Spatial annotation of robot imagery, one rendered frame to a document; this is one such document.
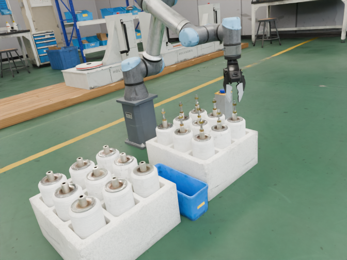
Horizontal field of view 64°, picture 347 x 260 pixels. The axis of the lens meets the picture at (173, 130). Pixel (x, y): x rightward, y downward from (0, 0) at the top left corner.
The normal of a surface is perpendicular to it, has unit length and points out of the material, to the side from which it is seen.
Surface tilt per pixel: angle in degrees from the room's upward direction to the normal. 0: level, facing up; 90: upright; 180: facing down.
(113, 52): 90
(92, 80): 90
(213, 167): 90
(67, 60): 92
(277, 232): 0
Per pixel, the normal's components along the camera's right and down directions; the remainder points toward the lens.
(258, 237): -0.11, -0.91
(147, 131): 0.72, 0.19
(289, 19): -0.68, 0.36
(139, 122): 0.04, 0.39
